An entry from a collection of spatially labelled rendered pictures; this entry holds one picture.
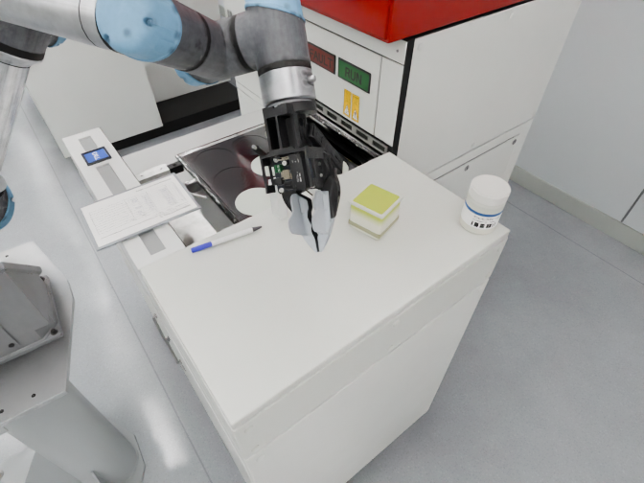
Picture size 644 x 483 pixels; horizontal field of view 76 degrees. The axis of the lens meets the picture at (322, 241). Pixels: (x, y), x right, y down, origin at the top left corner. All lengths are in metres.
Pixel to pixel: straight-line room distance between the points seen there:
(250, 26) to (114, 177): 0.57
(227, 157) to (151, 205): 0.30
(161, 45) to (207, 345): 0.42
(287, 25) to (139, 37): 0.19
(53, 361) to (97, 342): 1.06
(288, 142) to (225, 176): 0.52
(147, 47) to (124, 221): 0.47
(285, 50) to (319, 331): 0.41
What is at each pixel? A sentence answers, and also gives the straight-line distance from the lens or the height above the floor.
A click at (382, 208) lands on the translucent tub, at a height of 1.03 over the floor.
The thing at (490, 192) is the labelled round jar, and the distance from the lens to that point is 0.80.
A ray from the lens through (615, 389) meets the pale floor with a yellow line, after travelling 2.02.
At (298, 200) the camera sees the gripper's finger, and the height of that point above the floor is 1.13.
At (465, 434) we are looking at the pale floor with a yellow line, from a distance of 1.69.
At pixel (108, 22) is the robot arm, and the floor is 1.38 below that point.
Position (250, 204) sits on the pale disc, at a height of 0.90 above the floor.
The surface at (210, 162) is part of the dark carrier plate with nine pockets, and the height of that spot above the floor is 0.90.
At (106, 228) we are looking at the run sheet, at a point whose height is 0.97.
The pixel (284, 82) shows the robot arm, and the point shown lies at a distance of 0.58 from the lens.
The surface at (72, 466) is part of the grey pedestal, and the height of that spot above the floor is 0.29.
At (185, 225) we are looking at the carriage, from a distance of 0.99.
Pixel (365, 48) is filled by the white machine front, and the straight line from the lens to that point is 1.02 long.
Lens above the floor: 1.53
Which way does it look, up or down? 46 degrees down
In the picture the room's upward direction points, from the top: straight up
